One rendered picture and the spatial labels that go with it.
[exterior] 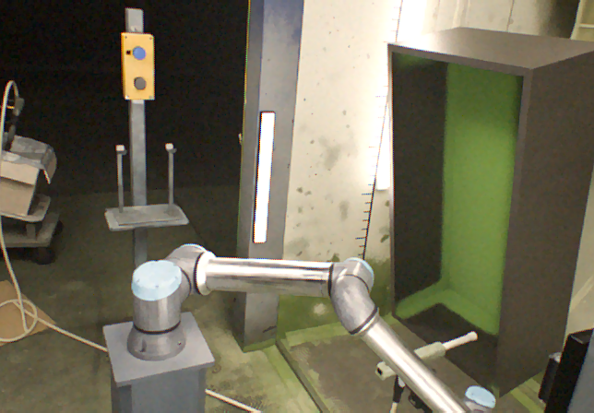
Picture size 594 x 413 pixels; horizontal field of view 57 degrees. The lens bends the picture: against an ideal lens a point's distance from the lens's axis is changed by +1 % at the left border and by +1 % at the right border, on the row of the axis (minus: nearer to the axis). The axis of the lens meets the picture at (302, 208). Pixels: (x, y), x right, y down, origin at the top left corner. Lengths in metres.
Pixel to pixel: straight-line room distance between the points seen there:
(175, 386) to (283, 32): 1.45
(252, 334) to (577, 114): 1.85
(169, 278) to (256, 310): 1.13
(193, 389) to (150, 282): 0.40
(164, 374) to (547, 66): 1.43
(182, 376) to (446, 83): 1.45
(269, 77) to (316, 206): 0.69
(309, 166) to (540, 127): 1.22
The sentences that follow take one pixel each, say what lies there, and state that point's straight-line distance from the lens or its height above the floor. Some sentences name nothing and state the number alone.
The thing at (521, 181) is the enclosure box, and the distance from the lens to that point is 1.73.
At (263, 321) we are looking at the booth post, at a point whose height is 0.18.
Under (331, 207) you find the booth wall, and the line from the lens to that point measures 2.75.
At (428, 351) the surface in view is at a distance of 2.18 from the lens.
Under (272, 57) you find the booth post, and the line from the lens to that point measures 2.41.
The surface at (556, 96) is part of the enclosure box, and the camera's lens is 1.73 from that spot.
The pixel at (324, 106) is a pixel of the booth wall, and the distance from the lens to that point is 2.56.
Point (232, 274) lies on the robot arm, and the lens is 1.84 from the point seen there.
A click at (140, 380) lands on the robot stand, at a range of 1.82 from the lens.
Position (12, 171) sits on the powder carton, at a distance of 3.65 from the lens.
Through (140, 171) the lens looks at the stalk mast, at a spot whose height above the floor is 0.96.
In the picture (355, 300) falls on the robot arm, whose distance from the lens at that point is 1.62.
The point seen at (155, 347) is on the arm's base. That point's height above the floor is 0.69.
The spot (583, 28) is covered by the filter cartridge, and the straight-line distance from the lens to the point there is 3.07.
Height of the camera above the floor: 1.77
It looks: 22 degrees down
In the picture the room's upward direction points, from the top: 6 degrees clockwise
